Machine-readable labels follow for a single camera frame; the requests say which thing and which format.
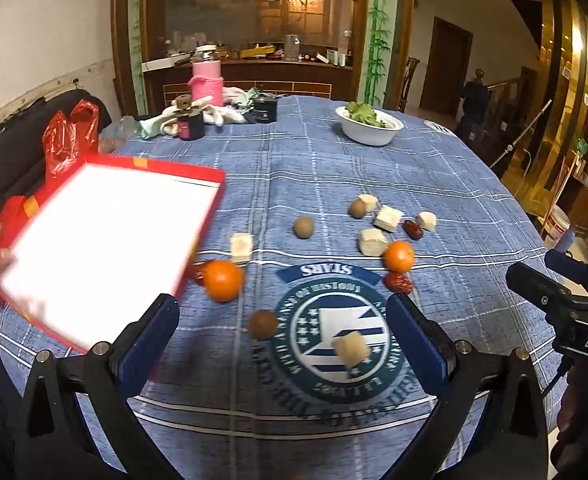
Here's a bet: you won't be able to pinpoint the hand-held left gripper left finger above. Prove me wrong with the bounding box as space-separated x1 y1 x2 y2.
13 293 181 480

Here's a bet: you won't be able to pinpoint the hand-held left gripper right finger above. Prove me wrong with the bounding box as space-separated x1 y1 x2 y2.
385 292 550 480

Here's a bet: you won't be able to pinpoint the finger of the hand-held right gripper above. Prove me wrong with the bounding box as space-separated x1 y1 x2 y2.
545 249 588 301
505 261 580 313

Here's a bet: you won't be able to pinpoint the orange mandarin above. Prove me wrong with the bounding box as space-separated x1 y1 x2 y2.
203 259 245 303
384 241 416 274

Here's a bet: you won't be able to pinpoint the red box tray white inside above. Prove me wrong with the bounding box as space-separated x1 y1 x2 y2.
0 154 226 356

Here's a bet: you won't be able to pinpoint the white bucket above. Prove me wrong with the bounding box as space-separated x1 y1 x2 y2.
544 205 572 246

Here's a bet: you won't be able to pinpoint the metal pole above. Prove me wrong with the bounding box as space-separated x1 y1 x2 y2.
489 100 552 168

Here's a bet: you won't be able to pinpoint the blue plaid printed tablecloth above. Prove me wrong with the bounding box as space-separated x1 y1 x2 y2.
0 94 567 480

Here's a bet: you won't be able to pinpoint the clear plastic bag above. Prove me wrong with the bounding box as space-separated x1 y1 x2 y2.
98 116 140 153

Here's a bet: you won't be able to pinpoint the white bowl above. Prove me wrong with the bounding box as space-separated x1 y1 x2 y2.
335 105 405 147

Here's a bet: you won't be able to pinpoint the pale green cloth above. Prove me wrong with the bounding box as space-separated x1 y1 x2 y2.
136 115 180 140

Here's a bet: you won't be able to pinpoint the red plastic bag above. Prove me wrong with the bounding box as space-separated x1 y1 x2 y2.
42 100 100 181

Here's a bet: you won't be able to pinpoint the black jar red label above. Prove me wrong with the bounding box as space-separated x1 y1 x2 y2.
176 107 206 141

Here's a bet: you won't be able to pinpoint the green leafy vegetable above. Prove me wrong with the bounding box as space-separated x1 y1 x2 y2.
346 101 387 128

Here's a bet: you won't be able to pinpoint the black sofa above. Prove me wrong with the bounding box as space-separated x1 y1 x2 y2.
0 91 112 211

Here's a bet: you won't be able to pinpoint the brown wooden door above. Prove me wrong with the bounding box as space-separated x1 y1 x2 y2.
419 16 474 111

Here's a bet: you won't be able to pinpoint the dark wooden chair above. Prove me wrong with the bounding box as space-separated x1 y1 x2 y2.
399 57 421 113

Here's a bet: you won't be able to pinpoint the white gloves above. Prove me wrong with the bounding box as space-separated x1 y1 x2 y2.
161 87 247 136

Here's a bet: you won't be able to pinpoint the black battery box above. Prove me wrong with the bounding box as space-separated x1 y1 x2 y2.
253 94 279 125

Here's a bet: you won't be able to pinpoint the pink knit-sleeved bottle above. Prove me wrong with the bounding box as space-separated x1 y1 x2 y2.
189 45 225 108

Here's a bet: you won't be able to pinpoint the wooden glass cabinet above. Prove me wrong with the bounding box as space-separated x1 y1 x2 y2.
111 0 417 116

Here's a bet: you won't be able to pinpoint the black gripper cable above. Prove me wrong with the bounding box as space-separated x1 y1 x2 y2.
541 357 572 396

